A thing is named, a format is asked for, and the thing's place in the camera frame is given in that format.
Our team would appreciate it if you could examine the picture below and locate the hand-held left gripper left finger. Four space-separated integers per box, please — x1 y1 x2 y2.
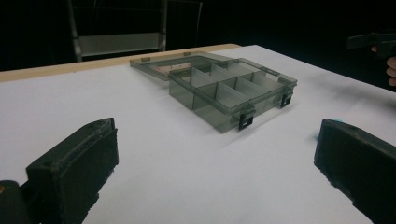
25 117 120 224

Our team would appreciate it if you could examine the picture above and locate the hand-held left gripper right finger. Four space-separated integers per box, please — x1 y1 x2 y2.
313 118 396 224

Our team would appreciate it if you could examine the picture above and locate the smoky transparent plastic organizer box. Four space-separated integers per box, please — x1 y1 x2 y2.
129 50 298 134

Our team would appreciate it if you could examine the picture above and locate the metal stand frame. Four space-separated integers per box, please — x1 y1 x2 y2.
65 0 204 63

